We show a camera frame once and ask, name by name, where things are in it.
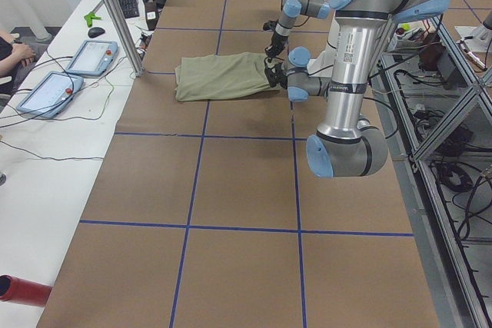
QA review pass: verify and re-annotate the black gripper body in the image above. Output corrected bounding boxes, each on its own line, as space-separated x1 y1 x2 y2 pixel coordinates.
264 34 288 59
273 66 288 89

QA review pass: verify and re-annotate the green long-sleeve shirt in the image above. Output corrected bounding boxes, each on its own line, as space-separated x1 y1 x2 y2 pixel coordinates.
175 52 280 102

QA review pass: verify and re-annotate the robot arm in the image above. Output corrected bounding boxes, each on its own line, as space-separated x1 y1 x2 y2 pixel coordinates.
265 0 450 178
264 0 330 60

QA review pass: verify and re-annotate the person hand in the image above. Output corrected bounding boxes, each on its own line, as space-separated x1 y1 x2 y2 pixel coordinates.
10 43 36 67

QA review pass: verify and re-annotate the black keyboard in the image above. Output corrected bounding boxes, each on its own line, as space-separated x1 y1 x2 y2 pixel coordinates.
118 0 140 18

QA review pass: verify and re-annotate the teach pendant far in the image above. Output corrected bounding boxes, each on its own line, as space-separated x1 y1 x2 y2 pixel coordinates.
65 39 118 77

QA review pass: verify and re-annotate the teach pendant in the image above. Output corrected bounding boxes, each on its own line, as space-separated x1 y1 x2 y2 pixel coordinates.
65 39 118 77
16 71 84 118

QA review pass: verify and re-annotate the black computer mouse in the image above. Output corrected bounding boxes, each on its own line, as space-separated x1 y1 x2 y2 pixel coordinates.
88 27 106 38

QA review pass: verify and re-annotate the green plastic tool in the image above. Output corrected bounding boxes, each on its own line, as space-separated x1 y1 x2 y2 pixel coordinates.
84 12 101 28

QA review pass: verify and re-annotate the teach pendant near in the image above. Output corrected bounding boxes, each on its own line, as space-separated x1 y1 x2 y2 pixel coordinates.
16 71 84 118

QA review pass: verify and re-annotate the red cylinder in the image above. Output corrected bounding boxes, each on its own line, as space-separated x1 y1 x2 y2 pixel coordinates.
1 275 52 307

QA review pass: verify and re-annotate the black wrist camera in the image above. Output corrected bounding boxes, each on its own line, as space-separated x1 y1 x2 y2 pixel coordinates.
264 58 282 88
262 20 278 31

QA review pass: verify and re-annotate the white pedestal base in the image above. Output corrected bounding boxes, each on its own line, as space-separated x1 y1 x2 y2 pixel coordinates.
307 18 340 78

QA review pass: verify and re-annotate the aluminium frame post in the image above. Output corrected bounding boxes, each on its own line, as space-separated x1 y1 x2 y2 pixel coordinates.
102 0 144 77

